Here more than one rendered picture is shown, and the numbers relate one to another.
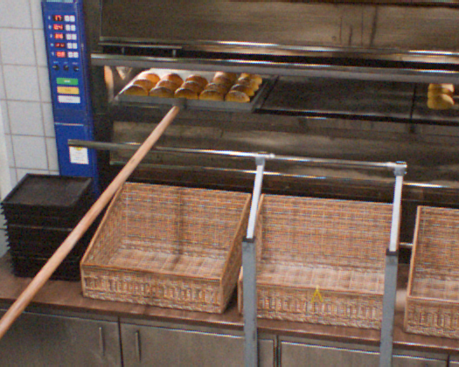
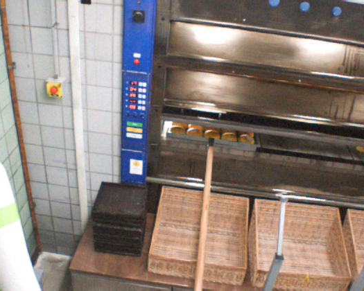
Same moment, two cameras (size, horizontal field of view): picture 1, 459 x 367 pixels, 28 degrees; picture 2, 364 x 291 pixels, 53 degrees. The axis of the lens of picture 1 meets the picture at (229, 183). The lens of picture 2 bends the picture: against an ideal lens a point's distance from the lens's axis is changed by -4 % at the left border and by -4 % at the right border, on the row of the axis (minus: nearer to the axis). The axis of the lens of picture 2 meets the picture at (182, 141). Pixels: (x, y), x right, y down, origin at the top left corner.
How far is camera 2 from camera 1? 1.77 m
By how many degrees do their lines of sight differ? 13
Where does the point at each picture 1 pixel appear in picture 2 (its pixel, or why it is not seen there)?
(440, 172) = not seen: outside the picture
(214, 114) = (233, 150)
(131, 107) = (176, 143)
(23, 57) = (102, 105)
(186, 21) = (226, 92)
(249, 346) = not seen: outside the picture
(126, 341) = not seen: outside the picture
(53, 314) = (127, 282)
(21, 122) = (96, 145)
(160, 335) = not seen: outside the picture
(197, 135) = (218, 161)
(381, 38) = (355, 116)
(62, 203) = (134, 211)
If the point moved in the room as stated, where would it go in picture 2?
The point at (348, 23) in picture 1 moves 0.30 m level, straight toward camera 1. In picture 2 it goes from (335, 104) to (357, 132)
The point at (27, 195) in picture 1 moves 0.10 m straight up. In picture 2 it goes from (107, 203) to (107, 189)
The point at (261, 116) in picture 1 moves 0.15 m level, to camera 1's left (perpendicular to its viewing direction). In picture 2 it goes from (265, 154) to (240, 154)
